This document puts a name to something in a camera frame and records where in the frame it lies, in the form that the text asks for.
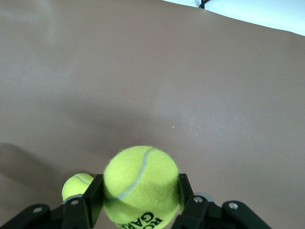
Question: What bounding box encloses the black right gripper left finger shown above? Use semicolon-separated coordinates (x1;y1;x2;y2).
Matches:
0;173;105;229

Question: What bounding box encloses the brown table mat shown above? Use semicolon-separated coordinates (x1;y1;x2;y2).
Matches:
0;0;305;229

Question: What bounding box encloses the tennis ball Wilson print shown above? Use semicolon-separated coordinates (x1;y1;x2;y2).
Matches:
61;173;95;203

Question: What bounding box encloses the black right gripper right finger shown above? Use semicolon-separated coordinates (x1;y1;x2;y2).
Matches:
170;173;274;229

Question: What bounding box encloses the tennis ball Roland Garros print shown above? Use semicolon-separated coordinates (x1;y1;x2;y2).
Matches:
102;145;180;229

